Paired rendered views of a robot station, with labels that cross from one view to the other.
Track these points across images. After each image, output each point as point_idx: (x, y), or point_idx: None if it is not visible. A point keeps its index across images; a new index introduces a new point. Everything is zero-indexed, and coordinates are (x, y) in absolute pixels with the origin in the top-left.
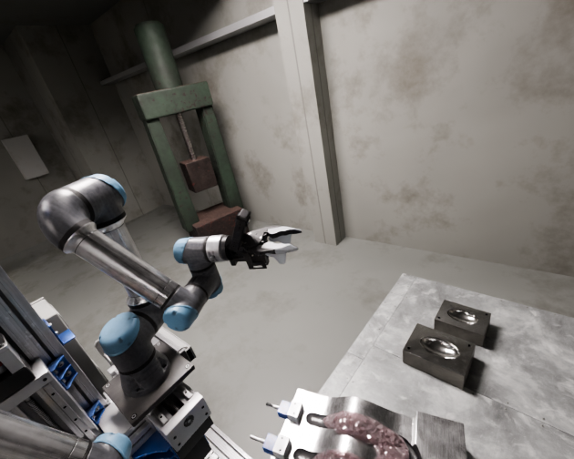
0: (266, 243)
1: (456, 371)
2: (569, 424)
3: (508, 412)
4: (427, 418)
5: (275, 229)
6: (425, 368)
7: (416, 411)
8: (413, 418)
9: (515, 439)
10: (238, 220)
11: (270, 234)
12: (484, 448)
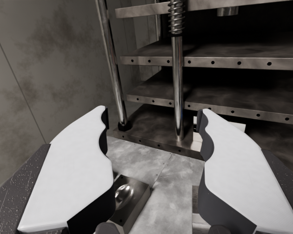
0: (232, 197)
1: (144, 188)
2: (164, 156)
3: (163, 175)
4: (196, 205)
5: (58, 167)
6: (136, 214)
7: (192, 213)
8: (193, 222)
9: (178, 176)
10: None
11: (98, 206)
12: (189, 191)
